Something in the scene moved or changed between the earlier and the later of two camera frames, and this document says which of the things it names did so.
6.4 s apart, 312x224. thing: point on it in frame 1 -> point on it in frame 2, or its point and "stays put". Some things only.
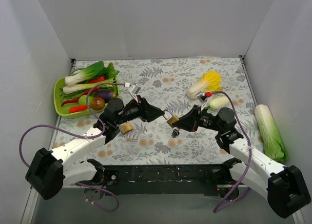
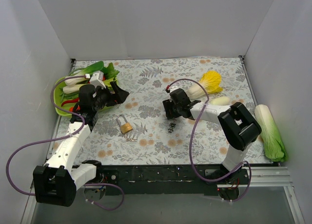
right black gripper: [197, 119] -> [169, 109]
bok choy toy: [94, 70] stays put
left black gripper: [142, 109] -> [113, 94]
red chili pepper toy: [83, 94] stays put
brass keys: [131, 139] stays put
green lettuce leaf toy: [111, 73] stays put
